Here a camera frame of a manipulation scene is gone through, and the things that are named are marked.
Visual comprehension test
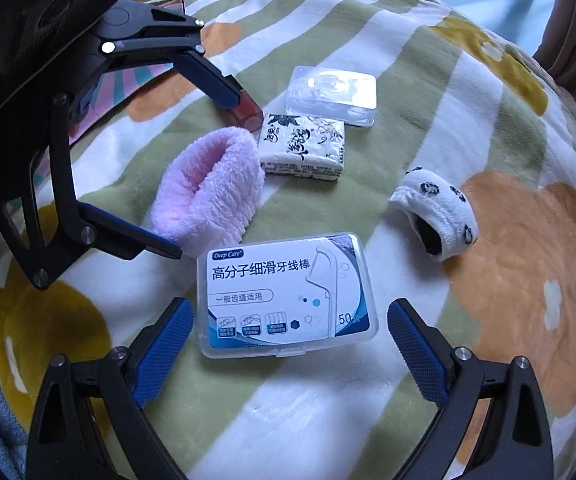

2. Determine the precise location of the colourful striped pouch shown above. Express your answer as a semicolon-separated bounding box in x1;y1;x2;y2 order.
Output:
68;60;184;137

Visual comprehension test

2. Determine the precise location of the white sock with black print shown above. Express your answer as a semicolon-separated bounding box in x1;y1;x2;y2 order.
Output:
388;169;480;262

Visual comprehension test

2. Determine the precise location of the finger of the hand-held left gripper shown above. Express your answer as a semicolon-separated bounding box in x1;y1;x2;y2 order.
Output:
0;94;184;291
93;0;242;109

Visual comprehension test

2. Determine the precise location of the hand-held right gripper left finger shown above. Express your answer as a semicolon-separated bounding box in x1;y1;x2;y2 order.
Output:
25;297;195;480

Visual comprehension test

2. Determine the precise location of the clear plastic case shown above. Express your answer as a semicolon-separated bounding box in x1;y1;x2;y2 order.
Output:
286;65;379;127

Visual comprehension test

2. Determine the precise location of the small red translucent box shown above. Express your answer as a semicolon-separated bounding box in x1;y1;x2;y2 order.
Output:
228;89;265;133

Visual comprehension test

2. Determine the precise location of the pink fluffy sock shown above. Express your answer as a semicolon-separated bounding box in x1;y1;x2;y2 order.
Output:
150;127;266;253

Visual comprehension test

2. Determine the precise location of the white black printed tissue pack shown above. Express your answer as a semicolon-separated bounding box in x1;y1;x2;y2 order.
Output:
258;112;346;182

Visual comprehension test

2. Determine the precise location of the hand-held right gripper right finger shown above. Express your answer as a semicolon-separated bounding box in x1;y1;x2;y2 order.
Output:
387;298;554;480

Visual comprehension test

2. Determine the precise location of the floral striped blanket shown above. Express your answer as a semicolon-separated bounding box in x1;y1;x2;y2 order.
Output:
0;0;576;480

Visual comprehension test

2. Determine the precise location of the clear dental floss pick box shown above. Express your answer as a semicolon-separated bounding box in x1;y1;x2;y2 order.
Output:
197;231;380;360

